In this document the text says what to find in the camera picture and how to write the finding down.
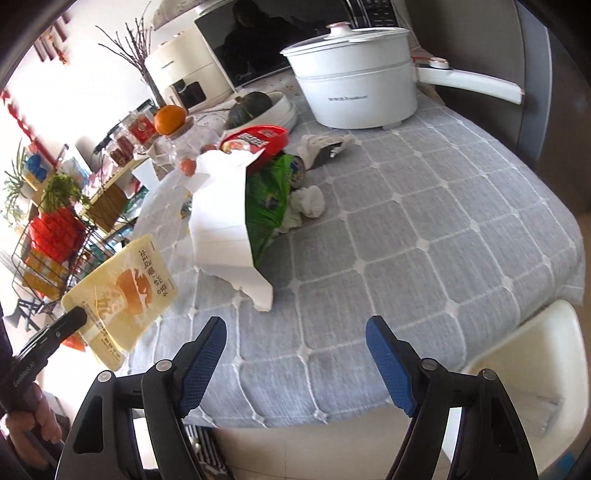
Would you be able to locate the glass jar with wooden lid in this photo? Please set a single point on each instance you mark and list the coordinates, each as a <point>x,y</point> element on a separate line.
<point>196,143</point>

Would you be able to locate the dark green pumpkin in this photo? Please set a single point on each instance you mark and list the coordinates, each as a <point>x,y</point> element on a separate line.
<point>247,108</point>

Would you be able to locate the white coffee machine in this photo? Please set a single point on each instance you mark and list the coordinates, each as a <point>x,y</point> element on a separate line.
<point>184,64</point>

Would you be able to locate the person's left hand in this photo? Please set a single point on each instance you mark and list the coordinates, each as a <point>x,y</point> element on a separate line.
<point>46,417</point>

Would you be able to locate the red drink can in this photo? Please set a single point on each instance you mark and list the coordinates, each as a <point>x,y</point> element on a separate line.
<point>299,170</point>

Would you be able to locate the black microwave oven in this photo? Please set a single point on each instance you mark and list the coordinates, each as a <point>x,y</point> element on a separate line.
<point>258,41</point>

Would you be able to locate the grey refrigerator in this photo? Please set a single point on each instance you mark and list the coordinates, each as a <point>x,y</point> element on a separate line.
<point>545,92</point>

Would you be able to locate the crumpled white tissue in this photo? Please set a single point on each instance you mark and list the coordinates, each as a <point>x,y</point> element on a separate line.
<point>308,201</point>

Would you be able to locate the orange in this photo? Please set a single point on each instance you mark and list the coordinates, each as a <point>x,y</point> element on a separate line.
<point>170,120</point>

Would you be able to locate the floral cover cloth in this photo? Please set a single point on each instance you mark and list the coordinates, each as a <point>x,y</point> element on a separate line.
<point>171,14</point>

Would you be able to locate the white printed paper wrapper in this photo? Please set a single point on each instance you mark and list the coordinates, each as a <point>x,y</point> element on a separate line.
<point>314,145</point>

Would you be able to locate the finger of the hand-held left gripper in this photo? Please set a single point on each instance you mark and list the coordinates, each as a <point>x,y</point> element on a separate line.
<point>64,325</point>

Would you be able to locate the dry twig bundle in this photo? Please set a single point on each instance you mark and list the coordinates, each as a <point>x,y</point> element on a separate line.
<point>138,60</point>

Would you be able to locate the red label jar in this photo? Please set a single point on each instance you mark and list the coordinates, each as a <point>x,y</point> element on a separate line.
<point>141,129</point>

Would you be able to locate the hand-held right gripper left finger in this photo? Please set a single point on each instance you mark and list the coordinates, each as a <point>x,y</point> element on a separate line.
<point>203,362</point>

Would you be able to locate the white oval bowl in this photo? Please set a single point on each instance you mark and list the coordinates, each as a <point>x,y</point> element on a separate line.
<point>282,110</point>

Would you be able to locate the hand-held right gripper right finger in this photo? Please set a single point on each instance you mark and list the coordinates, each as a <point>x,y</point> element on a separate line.
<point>388,364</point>

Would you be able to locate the green plastic bag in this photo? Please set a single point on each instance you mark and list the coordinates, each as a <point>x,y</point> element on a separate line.
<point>268,198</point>

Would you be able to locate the white plastic chair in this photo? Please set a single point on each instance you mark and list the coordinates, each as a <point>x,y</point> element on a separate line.
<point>531,360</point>

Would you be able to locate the grey checked tablecloth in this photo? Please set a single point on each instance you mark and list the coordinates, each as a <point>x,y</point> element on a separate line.
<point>415,230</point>

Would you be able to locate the small red tomato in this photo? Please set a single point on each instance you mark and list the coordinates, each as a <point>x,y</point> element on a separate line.
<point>207,148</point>
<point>187,166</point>

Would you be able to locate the wooden box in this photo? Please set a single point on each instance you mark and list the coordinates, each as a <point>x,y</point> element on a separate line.
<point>108,205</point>

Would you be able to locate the white electric pot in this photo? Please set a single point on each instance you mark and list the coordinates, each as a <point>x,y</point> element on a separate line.
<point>364,87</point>

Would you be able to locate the red instant noodle bowl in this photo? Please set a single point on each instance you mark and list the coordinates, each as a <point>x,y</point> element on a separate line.
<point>258,136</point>

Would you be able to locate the leafy houseplant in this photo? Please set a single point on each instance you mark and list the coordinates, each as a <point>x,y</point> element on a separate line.
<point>14,184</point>

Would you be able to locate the green potted plant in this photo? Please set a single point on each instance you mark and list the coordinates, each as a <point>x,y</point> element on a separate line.
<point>62,191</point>

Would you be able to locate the yellow snack packet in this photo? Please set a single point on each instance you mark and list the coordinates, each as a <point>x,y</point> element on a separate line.
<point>124,286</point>

